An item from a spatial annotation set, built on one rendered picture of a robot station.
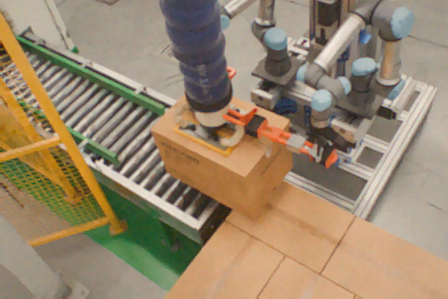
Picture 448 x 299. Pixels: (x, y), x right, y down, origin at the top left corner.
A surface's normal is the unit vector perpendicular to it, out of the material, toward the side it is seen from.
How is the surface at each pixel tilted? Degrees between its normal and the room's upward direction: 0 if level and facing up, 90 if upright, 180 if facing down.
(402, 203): 0
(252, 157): 1
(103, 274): 0
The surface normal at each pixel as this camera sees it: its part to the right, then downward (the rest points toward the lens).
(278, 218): -0.13, -0.63
